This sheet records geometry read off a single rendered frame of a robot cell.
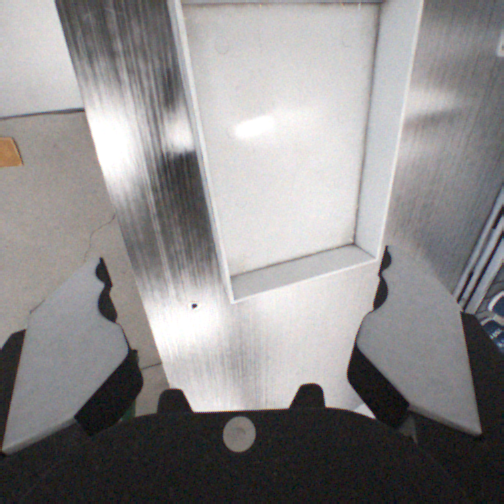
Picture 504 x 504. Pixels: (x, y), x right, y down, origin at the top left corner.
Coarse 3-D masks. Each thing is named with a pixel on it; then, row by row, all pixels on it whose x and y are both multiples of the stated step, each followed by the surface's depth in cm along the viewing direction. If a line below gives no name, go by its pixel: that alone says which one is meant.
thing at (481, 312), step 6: (498, 270) 45; (498, 276) 46; (492, 282) 47; (498, 282) 47; (492, 288) 47; (498, 288) 48; (486, 294) 48; (492, 294) 49; (486, 300) 49; (480, 306) 49; (480, 312) 51; (486, 312) 52; (492, 312) 53; (480, 318) 52; (492, 318) 54
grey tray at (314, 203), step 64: (192, 0) 18; (256, 0) 19; (320, 0) 21; (384, 0) 22; (192, 64) 21; (256, 64) 22; (320, 64) 24; (384, 64) 24; (192, 128) 22; (256, 128) 25; (320, 128) 27; (384, 128) 26; (256, 192) 28; (320, 192) 30; (384, 192) 28; (256, 256) 32; (320, 256) 34
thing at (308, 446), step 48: (144, 432) 5; (192, 432) 5; (240, 432) 5; (288, 432) 4; (336, 432) 4; (384, 432) 4; (48, 480) 4; (96, 480) 4; (144, 480) 4; (192, 480) 4; (240, 480) 4; (288, 480) 4; (336, 480) 4; (384, 480) 4; (432, 480) 4
